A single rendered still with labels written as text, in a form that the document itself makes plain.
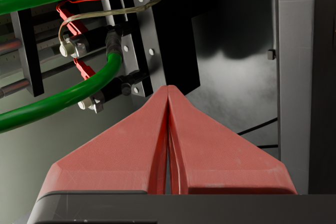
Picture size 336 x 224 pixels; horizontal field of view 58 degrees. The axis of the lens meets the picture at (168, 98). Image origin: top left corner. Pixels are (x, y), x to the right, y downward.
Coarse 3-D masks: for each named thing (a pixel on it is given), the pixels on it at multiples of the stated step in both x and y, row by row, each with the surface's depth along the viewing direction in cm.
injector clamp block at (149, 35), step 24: (120, 0) 47; (144, 0) 43; (168, 0) 45; (192, 0) 48; (144, 24) 45; (168, 24) 46; (144, 48) 48; (168, 48) 46; (192, 48) 50; (168, 72) 48; (192, 72) 52; (144, 96) 54
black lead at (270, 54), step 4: (268, 52) 49; (272, 52) 48; (268, 56) 49; (272, 56) 49; (272, 120) 47; (276, 120) 47; (260, 124) 47; (264, 124) 47; (252, 128) 46; (256, 128) 47; (240, 132) 46; (244, 132) 46; (276, 144) 50
